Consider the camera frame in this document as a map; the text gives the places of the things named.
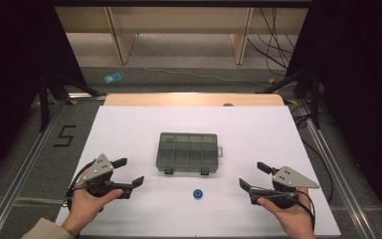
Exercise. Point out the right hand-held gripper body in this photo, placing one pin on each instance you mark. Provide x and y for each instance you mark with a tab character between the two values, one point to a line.
291	179

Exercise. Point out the person's right hand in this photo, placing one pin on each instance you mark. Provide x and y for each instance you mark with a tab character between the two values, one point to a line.
295	219

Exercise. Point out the short metal floor rail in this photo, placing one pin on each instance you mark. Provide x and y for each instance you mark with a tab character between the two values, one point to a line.
86	96

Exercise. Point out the light wooden table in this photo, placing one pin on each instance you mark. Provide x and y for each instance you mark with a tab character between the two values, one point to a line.
179	99

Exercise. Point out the yellow tape piece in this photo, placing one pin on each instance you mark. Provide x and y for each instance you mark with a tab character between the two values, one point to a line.
291	102
73	102
272	80

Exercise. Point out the small blue wheel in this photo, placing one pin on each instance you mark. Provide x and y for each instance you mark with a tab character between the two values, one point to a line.
197	194

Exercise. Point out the dark curtain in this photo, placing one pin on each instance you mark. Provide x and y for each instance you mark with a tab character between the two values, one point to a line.
10	66
361	83

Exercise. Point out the grey transparent compartment box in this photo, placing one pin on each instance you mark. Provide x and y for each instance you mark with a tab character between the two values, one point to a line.
187	152

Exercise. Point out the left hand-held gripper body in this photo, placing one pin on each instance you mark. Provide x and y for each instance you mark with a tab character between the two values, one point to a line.
97	169

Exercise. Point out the black metal stand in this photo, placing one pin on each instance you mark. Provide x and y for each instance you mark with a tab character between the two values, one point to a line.
43	99
315	99

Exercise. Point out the person's left hand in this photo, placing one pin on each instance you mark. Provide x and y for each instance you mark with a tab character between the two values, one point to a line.
86	207

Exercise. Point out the light wooden furniture frame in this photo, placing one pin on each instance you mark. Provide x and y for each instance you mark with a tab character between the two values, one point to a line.
122	40

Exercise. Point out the blue card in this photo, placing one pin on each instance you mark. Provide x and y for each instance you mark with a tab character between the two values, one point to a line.
113	78

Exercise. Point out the white table sheet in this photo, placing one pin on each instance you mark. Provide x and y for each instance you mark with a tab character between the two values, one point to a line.
179	212

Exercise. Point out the long metal floor rail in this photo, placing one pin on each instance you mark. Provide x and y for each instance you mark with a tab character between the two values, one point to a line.
23	172
338	172

